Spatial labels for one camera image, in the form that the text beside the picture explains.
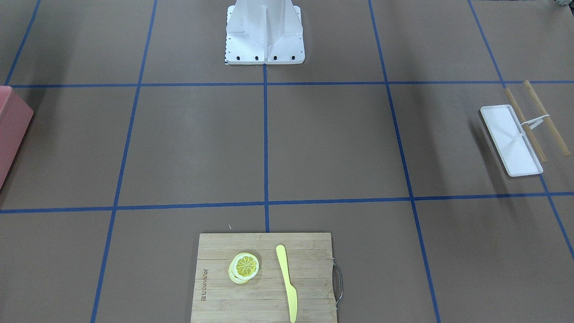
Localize white rack tray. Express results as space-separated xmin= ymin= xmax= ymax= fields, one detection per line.
xmin=479 ymin=105 xmax=548 ymax=177

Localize pink plastic bin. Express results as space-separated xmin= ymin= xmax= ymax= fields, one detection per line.
xmin=0 ymin=86 xmax=34 ymax=186

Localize bamboo cutting board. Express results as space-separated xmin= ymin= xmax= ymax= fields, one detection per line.
xmin=191 ymin=233 xmax=338 ymax=323

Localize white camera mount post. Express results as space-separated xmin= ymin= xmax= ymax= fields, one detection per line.
xmin=224 ymin=0 xmax=305 ymax=65

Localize yellow plastic knife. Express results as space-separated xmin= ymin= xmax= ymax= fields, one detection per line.
xmin=275 ymin=244 xmax=299 ymax=323

